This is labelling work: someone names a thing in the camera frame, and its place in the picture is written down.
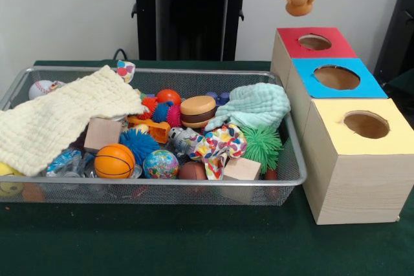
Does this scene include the mint green waffle cloth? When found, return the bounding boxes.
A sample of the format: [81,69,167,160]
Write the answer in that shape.
[204,82,291,132]

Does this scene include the striped wooden burger toy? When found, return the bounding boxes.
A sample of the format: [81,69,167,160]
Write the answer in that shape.
[179,95,217,129]

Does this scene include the wooden three-hole box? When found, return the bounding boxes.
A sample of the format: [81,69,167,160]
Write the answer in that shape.
[270,27,414,226]

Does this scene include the black stand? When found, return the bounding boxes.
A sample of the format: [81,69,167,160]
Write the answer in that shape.
[373,0,414,78]

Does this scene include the dark green tablecloth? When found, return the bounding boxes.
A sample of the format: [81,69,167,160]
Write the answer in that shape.
[0,59,414,276]
[386,70,414,96]

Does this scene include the green spiky ball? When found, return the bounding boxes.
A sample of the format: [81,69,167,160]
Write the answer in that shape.
[241,124,284,173]

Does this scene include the colourful patterned cloth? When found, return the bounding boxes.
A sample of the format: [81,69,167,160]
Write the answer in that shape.
[189,123,248,180]

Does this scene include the plain wooden cube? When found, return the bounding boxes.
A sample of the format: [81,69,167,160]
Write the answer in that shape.
[222,157,262,182]

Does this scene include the brown football toy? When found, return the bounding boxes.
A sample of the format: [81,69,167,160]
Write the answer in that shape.
[177,162,208,180]

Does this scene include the blue spiky ball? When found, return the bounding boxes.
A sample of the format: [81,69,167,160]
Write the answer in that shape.
[119,127,161,167]

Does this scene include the globe print ball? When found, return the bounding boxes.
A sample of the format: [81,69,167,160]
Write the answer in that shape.
[142,149,180,180]

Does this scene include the orange basketball toy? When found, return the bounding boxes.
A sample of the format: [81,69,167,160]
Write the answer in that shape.
[94,143,136,179]

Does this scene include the cream waffle cloth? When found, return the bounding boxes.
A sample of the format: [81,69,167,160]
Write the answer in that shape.
[0,65,149,176]

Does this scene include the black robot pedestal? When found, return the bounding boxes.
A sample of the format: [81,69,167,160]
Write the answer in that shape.
[124,0,261,61]

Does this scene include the shallow wire mesh bin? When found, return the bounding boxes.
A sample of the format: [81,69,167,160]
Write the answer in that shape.
[0,65,308,207]

